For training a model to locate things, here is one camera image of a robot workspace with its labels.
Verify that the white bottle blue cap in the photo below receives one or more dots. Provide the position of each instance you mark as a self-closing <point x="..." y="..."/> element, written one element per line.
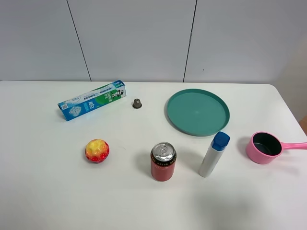
<point x="213" y="154"/>

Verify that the small grey coffee capsule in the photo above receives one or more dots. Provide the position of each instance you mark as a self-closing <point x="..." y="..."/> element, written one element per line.
<point x="136" y="103"/>

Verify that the teal round plate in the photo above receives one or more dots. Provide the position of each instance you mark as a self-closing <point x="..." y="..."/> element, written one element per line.
<point x="197" y="112"/>

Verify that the red soda can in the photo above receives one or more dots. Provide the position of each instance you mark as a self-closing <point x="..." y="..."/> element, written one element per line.
<point x="163" y="159"/>

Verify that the red yellow bumpy ball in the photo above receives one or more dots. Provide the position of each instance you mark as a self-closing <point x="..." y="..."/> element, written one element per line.
<point x="97" y="150"/>

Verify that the blue green toothpaste box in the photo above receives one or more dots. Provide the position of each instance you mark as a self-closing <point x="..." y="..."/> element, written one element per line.
<point x="82" y="104"/>

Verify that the pink saucepan with handle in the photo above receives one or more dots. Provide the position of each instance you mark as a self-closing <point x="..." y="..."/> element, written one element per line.
<point x="264" y="147"/>

